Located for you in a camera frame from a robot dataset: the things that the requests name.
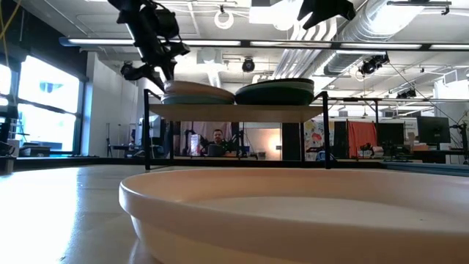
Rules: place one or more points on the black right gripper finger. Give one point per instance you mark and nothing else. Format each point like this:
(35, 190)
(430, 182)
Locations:
(342, 9)
(315, 12)

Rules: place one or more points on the black pillar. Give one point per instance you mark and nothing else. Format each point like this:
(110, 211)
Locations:
(291, 143)

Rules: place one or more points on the large window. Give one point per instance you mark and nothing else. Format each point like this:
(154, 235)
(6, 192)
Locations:
(47, 110)

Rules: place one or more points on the black aluminium table frame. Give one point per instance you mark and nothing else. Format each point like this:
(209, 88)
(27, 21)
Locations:
(91, 161)

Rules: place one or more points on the colourful poster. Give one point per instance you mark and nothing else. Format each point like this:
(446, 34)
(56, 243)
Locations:
(313, 137)

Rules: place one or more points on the black ceiling spotlight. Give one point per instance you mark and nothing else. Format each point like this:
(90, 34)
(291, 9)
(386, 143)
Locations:
(248, 65)
(370, 66)
(406, 93)

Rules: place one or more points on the long ceiling light strip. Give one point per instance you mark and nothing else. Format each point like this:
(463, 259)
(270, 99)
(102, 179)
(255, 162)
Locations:
(205, 42)

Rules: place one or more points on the orange cloth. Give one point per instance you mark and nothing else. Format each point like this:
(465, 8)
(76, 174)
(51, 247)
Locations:
(362, 137)

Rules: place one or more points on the wooden shelf with black frame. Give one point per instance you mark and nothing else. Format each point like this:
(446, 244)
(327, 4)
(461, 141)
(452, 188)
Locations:
(234, 113)

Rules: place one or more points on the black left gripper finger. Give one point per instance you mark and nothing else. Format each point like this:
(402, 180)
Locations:
(141, 72)
(168, 67)

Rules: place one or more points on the seated person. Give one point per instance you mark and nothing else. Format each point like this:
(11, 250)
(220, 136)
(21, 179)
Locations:
(218, 135)

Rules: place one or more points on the small black robot arm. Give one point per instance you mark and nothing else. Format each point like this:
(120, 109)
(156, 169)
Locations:
(238, 146)

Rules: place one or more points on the terracotta plate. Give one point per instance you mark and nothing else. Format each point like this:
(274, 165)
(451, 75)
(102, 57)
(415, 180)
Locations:
(194, 88)

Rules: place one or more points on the large black computer monitor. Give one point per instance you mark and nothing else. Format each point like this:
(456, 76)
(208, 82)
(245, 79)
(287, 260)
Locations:
(434, 130)

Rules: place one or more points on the silver ventilation duct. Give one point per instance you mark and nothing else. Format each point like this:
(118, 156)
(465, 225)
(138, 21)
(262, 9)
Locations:
(373, 22)

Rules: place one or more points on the peach plate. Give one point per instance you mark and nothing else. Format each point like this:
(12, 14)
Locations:
(293, 227)

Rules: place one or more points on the small black computer monitor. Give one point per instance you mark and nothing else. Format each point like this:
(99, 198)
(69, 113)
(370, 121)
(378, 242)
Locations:
(390, 133)

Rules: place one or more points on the black plate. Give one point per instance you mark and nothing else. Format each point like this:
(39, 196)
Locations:
(289, 80)

